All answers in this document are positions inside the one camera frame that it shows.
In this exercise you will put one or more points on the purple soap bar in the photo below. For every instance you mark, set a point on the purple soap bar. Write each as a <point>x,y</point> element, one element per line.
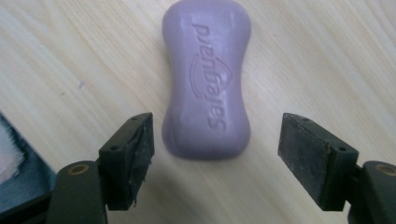
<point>205,81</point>

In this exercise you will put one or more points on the dark blue tray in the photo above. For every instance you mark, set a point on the dark blue tray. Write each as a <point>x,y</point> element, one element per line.
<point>25,186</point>

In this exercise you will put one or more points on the white cloth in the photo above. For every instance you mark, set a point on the white cloth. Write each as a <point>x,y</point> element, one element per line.
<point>7,155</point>

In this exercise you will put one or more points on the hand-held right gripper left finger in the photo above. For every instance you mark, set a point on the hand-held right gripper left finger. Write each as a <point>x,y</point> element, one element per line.
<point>124,161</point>

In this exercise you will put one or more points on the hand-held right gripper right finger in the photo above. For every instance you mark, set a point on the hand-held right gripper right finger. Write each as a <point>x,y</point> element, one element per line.
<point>314,161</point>

